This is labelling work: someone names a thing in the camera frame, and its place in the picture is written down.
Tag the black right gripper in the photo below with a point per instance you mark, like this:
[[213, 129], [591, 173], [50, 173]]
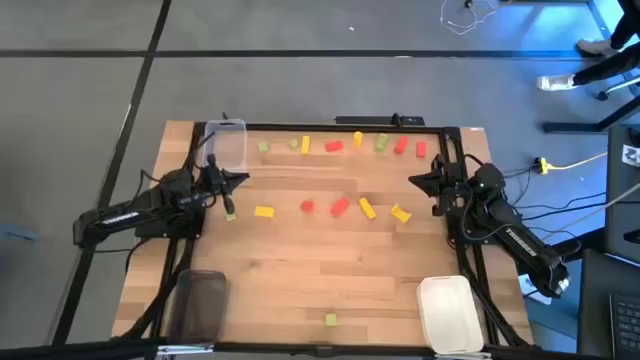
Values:
[[447, 187]]

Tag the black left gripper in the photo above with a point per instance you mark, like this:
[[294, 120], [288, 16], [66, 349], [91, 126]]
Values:
[[214, 179]]

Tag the green rectangular block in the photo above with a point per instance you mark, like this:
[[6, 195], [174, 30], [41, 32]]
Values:
[[230, 217]]

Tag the yellow arch block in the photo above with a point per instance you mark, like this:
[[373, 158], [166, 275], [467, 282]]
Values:
[[401, 214]]

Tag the yellow rectangular block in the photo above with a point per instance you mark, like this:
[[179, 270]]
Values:
[[264, 211]]

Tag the green cube block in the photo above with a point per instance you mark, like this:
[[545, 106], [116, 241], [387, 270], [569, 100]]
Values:
[[330, 320], [293, 144], [263, 147]]

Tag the red rectangular block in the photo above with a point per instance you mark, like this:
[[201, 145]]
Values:
[[421, 149], [401, 145], [334, 146], [340, 206]]

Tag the green arch block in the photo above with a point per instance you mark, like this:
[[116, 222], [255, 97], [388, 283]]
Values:
[[381, 142]]

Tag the long yellow block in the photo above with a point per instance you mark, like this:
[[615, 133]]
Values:
[[367, 208], [305, 145]]

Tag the small red block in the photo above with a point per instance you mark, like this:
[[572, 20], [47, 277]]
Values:
[[307, 206]]

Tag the yellow cylinder block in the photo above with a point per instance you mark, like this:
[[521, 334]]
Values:
[[357, 140]]

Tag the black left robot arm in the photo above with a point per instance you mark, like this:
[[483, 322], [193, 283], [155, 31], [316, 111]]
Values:
[[125, 217]]

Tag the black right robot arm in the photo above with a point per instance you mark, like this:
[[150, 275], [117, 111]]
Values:
[[520, 240]]

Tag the clear plastic bin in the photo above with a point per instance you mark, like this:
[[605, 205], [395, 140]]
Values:
[[227, 145]]

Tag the black bar device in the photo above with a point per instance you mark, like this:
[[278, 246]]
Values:
[[370, 120]]

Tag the dark smoky plastic bin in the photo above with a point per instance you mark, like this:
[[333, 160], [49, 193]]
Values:
[[197, 307]]

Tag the white plastic bin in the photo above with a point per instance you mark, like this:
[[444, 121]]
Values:
[[447, 315]]

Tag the white printed paper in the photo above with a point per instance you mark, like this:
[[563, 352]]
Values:
[[530, 295]]

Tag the black desk foot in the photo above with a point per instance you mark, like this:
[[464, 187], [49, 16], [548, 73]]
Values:
[[575, 127]]

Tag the person's shoe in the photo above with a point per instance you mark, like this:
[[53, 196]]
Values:
[[555, 82], [595, 47]]

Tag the dark low desk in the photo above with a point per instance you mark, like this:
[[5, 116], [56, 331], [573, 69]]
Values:
[[595, 300]]

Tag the white printed tag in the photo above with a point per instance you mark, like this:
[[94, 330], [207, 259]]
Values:
[[631, 155]]

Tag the person's leg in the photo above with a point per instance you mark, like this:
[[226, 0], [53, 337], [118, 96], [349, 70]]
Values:
[[627, 25], [605, 70]]

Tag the office chair base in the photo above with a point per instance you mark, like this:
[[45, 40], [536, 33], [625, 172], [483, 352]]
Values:
[[620, 86]]

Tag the black crossbar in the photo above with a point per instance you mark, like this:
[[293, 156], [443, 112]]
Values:
[[75, 351]]

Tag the black keyboard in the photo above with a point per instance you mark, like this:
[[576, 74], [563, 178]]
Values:
[[627, 325]]

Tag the black table frame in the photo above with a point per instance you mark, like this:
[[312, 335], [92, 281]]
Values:
[[300, 127]]

